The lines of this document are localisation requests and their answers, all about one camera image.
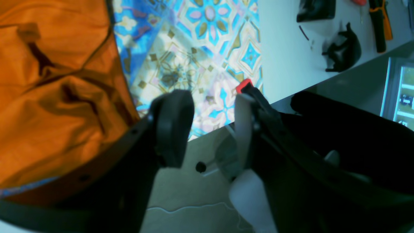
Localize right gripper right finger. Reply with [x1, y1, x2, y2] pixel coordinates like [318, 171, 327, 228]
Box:
[234, 94, 259, 170]

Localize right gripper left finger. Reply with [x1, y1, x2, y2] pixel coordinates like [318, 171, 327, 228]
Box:
[149, 90, 195, 169]

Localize orange T-shirt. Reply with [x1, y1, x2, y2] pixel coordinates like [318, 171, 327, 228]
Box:
[0, 0, 139, 198]

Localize red black clamp left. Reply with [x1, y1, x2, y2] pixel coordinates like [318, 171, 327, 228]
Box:
[235, 78, 273, 113]

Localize patterned blue tablecloth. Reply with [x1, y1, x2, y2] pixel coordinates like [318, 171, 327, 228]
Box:
[108, 0, 263, 140]

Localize black object on shelf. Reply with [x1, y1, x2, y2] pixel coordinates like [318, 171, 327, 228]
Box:
[322, 22, 362, 73]

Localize orange black tool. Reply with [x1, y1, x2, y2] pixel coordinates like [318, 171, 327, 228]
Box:
[368, 0, 393, 53]

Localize window frame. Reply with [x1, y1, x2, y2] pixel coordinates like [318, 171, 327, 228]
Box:
[380, 57, 414, 130]

